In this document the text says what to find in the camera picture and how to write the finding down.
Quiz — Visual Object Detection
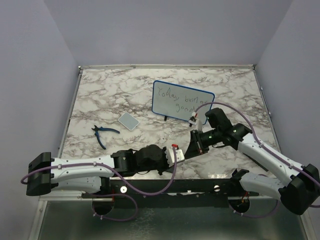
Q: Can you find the black flat pad right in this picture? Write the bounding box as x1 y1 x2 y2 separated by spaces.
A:
244 154 269 172

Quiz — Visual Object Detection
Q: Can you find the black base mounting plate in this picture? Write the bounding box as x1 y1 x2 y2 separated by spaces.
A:
81 178 258 209

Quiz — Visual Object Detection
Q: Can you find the small white-framed grey tablet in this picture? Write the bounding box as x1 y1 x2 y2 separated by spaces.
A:
118 112 140 131

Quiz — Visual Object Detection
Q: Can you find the blue-framed whiteboard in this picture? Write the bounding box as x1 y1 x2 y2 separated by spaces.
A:
151 80 215 124

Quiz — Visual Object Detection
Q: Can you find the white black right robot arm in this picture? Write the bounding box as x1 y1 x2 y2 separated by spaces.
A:
184 107 320 215

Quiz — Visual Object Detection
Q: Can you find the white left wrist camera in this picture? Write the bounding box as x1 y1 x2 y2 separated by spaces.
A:
165 144 186 167

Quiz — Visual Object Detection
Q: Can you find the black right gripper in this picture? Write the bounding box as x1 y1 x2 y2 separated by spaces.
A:
183 128 221 160

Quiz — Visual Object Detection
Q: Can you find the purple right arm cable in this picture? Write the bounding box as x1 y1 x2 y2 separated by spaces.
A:
194 101 320 219

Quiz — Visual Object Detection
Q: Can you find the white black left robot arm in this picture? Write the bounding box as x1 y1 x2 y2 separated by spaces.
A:
20 144 176 198

